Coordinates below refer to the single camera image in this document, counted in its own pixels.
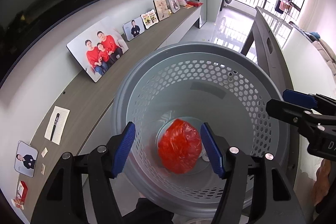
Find large family photo red clothes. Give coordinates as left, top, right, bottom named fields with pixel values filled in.
left=67, top=17, right=129, bottom=82

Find child portrait photo frame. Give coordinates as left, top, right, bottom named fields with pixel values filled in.
left=168, top=0, right=180, bottom=13

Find person's right hand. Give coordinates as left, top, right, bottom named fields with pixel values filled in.
left=312, top=159, right=331, bottom=206

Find grey perforated laundry basket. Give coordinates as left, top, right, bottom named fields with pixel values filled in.
left=111, top=41, right=301, bottom=218

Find red cigarette box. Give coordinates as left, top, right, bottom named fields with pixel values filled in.
left=11, top=180, right=28, bottom=210

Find pink plush toy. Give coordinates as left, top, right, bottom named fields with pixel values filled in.
left=177, top=0, right=187, bottom=7

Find photo of man in black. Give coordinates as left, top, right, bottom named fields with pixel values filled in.
left=123, top=16, right=145, bottom=41

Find white round QR lid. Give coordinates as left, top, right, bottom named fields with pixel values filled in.
left=200, top=147, right=210, bottom=162

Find baby photo frame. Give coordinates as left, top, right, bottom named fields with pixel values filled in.
left=153, top=0, right=169, bottom=21

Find black pen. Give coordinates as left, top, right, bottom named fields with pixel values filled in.
left=50, top=113, right=60, bottom=141

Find patterned blanket on sofa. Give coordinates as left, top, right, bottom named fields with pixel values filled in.
left=289, top=21, right=321, bottom=43

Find small portrait photo card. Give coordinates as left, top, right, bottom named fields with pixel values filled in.
left=14, top=141, right=38, bottom=177

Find red plastic bag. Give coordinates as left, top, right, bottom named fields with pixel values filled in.
left=158, top=119, right=202, bottom=174

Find small scalloped photo frame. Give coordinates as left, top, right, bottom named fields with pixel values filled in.
left=140, top=9, right=159, bottom=30

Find white notepad on cabinet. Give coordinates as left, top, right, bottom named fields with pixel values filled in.
left=45, top=106, right=70, bottom=145

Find grey low TV cabinet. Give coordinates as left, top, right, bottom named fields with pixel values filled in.
left=19, top=7, right=201, bottom=220

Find red packet on cabinet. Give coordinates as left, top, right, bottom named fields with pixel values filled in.
left=187, top=0, right=203, bottom=7

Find grey fabric sofa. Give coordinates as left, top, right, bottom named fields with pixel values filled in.
left=312, top=39, right=336, bottom=79

